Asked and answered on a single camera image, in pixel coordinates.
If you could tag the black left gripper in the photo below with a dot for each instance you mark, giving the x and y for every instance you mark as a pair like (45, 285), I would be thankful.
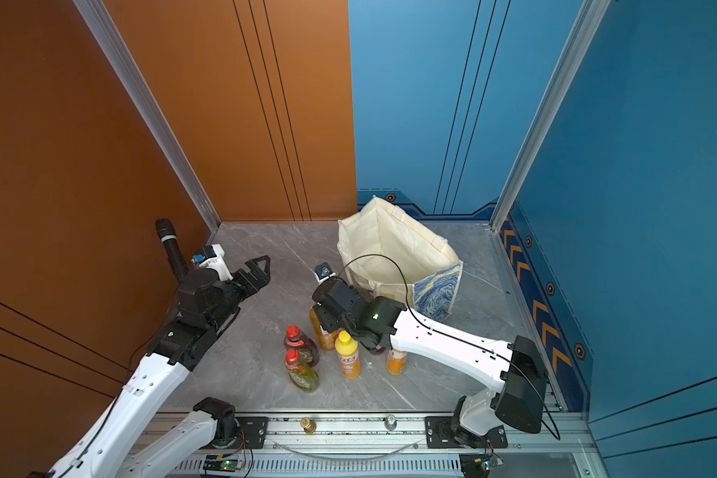
(261, 279)

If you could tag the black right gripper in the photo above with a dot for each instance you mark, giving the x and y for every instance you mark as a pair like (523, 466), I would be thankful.
(325, 319)

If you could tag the large orange dish soap bottle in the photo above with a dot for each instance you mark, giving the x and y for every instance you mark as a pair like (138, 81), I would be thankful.
(326, 341)

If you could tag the orange bottle yellow cap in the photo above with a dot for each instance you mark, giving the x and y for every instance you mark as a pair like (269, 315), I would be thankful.
(395, 361)
(348, 350)

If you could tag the starry night canvas tote bag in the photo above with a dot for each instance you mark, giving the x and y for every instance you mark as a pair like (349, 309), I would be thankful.
(388, 253)

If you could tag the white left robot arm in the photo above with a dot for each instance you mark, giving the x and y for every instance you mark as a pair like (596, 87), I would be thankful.
(209, 299)

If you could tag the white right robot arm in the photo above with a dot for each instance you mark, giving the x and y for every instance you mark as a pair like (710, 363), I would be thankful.
(513, 374)

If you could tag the dark red soap bottle left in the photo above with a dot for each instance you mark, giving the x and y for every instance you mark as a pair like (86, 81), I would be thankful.
(295, 339)

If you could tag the dark red soap bottle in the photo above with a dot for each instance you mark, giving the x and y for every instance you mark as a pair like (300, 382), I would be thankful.
(377, 351)
(295, 339)

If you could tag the dark red soap bottle right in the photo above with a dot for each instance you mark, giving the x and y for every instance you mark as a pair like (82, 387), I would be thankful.
(377, 351)

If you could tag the green soap bottle red cap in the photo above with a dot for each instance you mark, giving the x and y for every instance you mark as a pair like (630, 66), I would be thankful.
(300, 372)

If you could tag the black microphone on stand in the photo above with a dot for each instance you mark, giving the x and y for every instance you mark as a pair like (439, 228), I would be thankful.
(167, 235)

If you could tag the green circuit board left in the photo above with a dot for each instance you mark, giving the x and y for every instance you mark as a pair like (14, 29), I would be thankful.
(223, 463)

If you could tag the circuit board right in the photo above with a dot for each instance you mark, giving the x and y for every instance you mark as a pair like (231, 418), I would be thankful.
(479, 465)

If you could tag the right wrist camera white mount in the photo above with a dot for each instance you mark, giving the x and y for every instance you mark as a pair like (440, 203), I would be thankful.
(323, 272)

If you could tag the brass knob on rail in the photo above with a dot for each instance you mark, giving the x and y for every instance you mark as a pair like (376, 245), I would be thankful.
(308, 425)

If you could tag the silver knob on rail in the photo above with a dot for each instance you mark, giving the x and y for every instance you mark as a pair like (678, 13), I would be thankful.
(390, 423)

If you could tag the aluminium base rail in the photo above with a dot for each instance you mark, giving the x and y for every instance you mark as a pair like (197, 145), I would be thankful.
(356, 444)

